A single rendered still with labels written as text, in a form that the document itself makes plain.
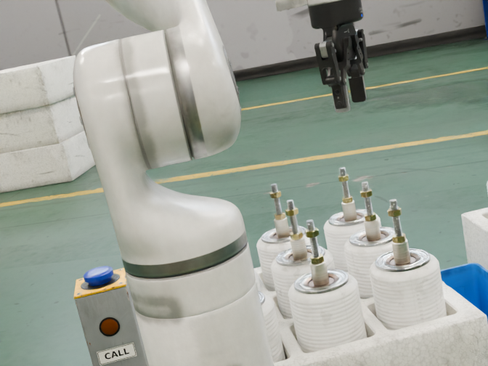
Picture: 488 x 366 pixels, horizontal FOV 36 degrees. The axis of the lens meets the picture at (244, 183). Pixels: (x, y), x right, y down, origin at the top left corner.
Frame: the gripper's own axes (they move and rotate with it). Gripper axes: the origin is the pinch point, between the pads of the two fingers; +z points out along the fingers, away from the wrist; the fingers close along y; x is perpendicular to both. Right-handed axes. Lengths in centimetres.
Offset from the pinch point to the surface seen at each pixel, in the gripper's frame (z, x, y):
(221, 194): 47, 99, 111
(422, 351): 31.6, -10.7, -16.4
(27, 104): 9, 210, 141
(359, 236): 21.7, 2.4, 0.0
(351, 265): 24.9, 2.8, -3.8
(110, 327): 20.9, 24.9, -34.2
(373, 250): 22.4, -1.3, -4.3
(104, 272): 14.1, 25.6, -31.7
